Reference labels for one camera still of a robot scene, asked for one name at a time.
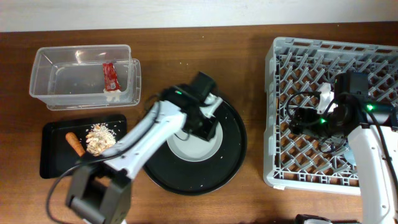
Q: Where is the clear plastic bin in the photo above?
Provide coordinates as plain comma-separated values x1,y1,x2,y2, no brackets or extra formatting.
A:
29,44,142,111

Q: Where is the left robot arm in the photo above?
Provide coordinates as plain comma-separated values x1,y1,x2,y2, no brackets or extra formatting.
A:
66,72,223,223

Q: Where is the black rectangular tray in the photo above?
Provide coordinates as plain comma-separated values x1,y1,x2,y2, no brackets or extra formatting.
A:
39,114,127,179

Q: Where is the grey dishwasher rack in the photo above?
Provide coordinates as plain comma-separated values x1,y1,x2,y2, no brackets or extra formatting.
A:
263,37,397,195

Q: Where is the round black serving tray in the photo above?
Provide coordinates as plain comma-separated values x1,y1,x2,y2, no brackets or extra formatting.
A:
143,101,247,196

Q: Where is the orange carrot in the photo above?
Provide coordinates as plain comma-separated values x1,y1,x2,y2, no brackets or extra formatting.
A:
65,133,86,157

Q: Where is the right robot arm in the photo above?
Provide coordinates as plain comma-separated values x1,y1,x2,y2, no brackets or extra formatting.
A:
287,72,397,223

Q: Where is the grey plate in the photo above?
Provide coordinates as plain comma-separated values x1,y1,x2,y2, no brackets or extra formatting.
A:
167,123,223,162

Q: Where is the light blue cup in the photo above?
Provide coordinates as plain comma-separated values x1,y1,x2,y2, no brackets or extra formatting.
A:
343,146,356,166

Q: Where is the food scraps pile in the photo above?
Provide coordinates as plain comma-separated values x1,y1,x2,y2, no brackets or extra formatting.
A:
86,123,116,156

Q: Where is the red snack wrapper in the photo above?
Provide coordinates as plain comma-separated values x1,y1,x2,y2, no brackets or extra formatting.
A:
103,63,121,102

